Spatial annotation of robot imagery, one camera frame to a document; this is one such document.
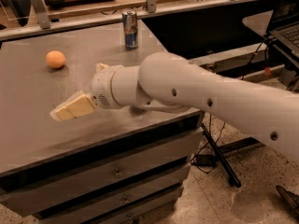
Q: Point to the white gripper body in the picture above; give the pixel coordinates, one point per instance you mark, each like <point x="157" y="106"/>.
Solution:
<point x="101" y="87"/>

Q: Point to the orange fruit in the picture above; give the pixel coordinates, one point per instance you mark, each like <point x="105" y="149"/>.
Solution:
<point x="55" y="59"/>

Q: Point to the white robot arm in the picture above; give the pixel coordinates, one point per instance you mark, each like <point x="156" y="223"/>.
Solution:
<point x="168" y="83"/>

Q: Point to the blue silver redbull can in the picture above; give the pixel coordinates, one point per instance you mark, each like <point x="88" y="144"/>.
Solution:
<point x="129" y="21"/>

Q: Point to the grey drawer cabinet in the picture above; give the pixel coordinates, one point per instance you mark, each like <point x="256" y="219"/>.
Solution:
<point x="102" y="168"/>

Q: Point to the black power adapter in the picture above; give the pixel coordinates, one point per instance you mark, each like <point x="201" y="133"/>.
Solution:
<point x="205" y="160"/>

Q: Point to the black laptop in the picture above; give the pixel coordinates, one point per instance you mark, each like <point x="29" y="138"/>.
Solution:
<point x="284" y="25"/>

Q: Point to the dark brown shoe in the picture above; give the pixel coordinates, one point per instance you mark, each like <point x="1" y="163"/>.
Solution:
<point x="291" y="199"/>

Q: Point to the metal railing frame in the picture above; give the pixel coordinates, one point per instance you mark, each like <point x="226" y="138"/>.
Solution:
<point x="45" y="20"/>

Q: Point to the black table leg frame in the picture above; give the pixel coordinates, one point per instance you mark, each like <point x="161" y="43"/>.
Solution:
<point x="223" y="152"/>

